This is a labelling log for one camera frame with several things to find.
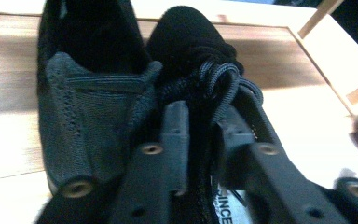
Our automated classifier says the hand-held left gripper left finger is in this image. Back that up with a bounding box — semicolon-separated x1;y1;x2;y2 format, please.
111;101;190;224

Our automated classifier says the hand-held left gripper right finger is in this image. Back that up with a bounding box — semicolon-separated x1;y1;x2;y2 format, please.
217;105;350;224

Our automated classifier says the black mesh shoe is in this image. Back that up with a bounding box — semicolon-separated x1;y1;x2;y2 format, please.
145;5;266;224
36;0;164;199

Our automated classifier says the wooden shoe rack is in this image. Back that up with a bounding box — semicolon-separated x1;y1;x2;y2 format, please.
0;0;358;224

